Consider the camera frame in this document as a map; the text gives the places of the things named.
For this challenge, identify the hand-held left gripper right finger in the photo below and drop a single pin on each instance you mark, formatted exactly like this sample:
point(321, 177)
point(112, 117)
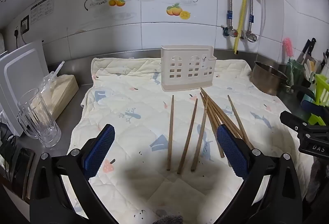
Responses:
point(231, 152)

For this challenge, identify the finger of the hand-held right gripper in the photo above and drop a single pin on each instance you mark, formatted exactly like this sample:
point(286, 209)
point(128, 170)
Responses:
point(312, 108)
point(291, 118)

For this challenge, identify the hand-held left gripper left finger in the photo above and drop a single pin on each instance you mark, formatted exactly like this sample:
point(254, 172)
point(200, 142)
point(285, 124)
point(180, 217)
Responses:
point(100, 152)

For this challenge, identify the brown wooden chopstick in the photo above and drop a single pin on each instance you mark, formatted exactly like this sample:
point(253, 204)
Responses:
point(212, 127)
point(236, 116)
point(200, 134)
point(212, 113)
point(217, 111)
point(188, 134)
point(170, 134)
point(221, 111)

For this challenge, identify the beige plastic utensil holder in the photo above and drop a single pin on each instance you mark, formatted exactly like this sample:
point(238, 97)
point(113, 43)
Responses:
point(185, 85)

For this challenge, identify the green plastic rack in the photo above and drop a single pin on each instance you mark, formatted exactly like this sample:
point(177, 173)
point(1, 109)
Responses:
point(321, 87)

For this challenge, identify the green glass jar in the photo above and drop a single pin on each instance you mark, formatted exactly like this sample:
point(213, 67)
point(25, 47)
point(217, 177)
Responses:
point(294, 72)

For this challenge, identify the white plastic spatula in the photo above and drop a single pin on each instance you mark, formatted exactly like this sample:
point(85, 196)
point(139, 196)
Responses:
point(309, 67)

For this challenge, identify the steel pot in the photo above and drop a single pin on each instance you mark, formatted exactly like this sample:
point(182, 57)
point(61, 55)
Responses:
point(267, 80)

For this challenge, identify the pink bottle brush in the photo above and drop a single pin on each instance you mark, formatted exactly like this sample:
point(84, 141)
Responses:
point(287, 48)

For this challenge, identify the printed quilted mat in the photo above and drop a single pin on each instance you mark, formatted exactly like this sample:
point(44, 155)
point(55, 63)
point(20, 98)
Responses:
point(144, 100)

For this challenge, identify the clear drinking glass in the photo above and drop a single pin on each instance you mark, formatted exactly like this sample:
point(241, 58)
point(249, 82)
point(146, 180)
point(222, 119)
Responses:
point(38, 121)

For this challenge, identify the beige box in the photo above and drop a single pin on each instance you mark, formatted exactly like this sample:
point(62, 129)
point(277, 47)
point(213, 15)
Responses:
point(65, 90)

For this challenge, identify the clear plastic bag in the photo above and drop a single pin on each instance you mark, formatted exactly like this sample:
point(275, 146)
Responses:
point(51, 77)

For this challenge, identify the grey knitted cloth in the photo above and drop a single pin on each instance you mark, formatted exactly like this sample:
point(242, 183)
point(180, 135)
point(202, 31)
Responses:
point(171, 220)

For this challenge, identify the metal valve with red knob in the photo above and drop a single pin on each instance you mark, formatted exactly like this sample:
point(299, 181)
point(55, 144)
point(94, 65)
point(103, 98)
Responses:
point(229, 31)

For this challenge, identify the white cutting board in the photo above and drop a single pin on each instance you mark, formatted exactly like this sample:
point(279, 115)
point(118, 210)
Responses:
point(20, 72)

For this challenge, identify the black wall socket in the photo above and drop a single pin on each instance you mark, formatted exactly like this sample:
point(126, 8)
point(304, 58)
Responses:
point(25, 24)

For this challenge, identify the wall label sticker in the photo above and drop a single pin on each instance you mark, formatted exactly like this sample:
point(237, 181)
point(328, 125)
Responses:
point(42, 9)

